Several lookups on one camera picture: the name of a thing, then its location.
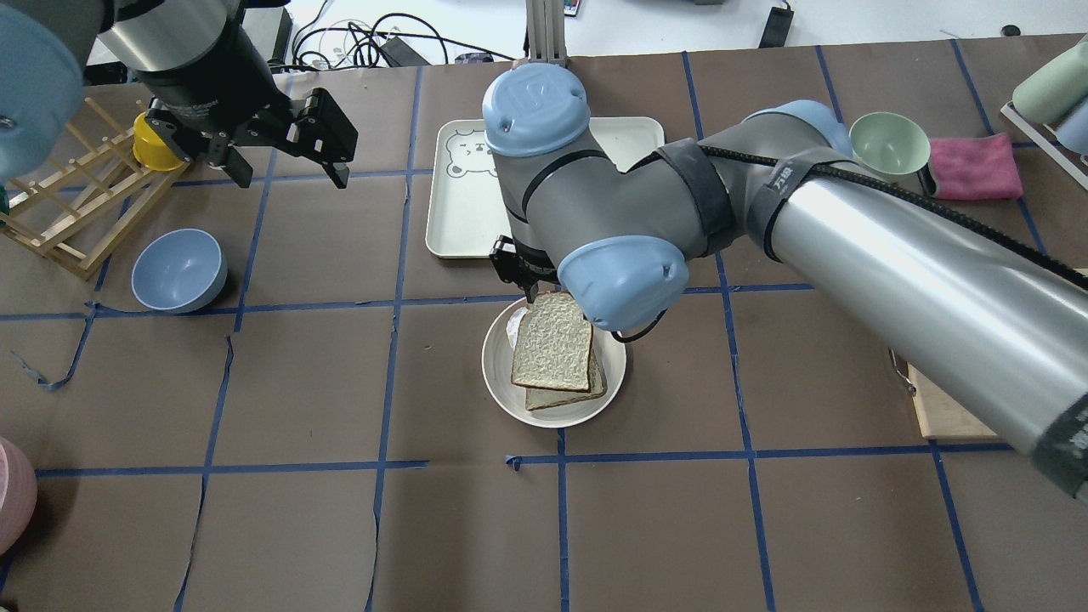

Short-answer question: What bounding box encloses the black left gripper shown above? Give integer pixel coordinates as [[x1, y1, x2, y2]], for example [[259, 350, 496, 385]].
[[146, 51, 359, 189]]

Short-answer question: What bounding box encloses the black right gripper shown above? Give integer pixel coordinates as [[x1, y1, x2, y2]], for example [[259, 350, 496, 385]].
[[489, 235, 561, 303]]

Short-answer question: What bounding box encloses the white bread slice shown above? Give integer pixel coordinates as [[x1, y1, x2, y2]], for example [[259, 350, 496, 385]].
[[510, 292, 593, 392]]

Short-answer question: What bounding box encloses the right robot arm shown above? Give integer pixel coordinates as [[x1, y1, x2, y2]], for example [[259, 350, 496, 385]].
[[482, 63, 1087, 501]]

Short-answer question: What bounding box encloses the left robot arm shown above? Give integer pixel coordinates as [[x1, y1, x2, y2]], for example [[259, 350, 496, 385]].
[[1, 1, 358, 189]]

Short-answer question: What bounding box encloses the cream round plate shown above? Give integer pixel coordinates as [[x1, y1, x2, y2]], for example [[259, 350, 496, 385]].
[[479, 297, 628, 428]]

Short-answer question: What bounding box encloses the bread slice in plate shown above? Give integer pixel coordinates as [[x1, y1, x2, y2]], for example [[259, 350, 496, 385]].
[[524, 354, 609, 411]]

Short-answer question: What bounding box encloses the cream bear serving tray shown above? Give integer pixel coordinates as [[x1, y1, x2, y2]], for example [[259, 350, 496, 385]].
[[425, 117, 665, 259]]

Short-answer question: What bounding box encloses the yellow cup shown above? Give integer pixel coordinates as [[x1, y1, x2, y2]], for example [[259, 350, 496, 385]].
[[133, 112, 187, 172]]

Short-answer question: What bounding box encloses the blue bowl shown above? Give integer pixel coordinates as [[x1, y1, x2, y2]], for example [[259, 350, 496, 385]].
[[131, 228, 228, 315]]

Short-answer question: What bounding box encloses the wooden dish rack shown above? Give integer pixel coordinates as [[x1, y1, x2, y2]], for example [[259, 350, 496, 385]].
[[1, 97, 191, 281]]

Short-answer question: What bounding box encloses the green bowl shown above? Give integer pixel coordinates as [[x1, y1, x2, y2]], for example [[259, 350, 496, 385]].
[[848, 111, 932, 184]]

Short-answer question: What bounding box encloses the pink bowl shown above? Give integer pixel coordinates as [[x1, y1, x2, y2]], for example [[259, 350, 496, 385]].
[[1, 438, 37, 555]]

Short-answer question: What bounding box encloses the wooden cutting board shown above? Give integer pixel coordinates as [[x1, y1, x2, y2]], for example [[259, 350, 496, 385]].
[[887, 279, 1085, 449]]

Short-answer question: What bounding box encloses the pink cloth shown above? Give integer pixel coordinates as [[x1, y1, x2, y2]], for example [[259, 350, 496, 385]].
[[922, 134, 1023, 201]]

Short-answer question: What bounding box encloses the blue cup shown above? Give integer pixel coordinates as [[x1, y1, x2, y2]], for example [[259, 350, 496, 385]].
[[1056, 98, 1088, 156]]

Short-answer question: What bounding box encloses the white wire cup rack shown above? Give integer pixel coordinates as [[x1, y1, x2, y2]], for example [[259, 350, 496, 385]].
[[1000, 101, 1087, 191]]

